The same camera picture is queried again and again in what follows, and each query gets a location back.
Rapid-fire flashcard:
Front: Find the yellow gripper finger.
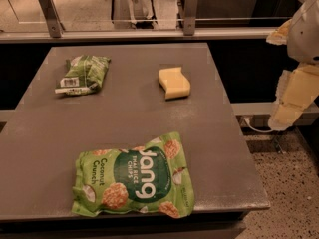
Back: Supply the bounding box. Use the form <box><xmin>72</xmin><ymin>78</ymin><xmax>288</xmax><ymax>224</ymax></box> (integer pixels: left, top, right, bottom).
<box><xmin>266</xmin><ymin>19</ymin><xmax>292</xmax><ymax>46</ymax></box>
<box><xmin>268</xmin><ymin>63</ymin><xmax>319</xmax><ymax>131</ymax></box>

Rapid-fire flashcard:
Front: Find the small crumpled green bag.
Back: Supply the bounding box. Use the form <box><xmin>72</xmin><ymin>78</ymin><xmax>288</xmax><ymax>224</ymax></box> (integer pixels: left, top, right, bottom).
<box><xmin>55</xmin><ymin>55</ymin><xmax>111</xmax><ymax>96</ymax></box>

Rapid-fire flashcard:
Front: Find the metal bracket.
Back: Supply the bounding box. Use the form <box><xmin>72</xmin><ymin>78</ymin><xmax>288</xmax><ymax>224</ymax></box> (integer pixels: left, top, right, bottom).
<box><xmin>183</xmin><ymin>0</ymin><xmax>198</xmax><ymax>36</ymax></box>
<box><xmin>38</xmin><ymin>0</ymin><xmax>63</xmax><ymax>38</ymax></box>

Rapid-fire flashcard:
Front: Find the green rice chip bag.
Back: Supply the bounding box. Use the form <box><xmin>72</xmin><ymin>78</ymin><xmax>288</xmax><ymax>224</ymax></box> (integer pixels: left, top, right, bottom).
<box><xmin>72</xmin><ymin>132</ymin><xmax>194</xmax><ymax>219</ymax></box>

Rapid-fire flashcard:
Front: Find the white cable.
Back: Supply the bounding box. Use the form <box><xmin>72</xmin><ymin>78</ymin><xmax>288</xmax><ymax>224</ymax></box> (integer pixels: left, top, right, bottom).
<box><xmin>243</xmin><ymin>117</ymin><xmax>275</xmax><ymax>133</ymax></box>

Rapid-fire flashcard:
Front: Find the left metal bracket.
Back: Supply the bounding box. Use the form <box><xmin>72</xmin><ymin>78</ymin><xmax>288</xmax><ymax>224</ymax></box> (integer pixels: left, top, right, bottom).
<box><xmin>38</xmin><ymin>0</ymin><xmax>63</xmax><ymax>38</ymax></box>

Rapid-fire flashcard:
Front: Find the yellow sponge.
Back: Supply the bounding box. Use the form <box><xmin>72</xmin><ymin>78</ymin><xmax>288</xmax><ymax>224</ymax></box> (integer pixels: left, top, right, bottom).
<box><xmin>159</xmin><ymin>67</ymin><xmax>190</xmax><ymax>100</ymax></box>

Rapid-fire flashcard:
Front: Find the glass barrier panel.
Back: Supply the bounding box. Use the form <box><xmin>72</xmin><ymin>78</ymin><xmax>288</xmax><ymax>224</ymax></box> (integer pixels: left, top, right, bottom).
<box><xmin>0</xmin><ymin>0</ymin><xmax>293</xmax><ymax>33</ymax></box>

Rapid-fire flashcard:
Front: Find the right metal bracket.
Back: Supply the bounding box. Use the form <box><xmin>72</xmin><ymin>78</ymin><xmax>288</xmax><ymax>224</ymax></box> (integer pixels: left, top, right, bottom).
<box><xmin>183</xmin><ymin>0</ymin><xmax>198</xmax><ymax>36</ymax></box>

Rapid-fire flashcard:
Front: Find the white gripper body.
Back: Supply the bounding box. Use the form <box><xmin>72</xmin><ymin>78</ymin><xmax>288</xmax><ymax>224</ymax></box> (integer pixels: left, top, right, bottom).
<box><xmin>287</xmin><ymin>0</ymin><xmax>319</xmax><ymax>64</ymax></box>

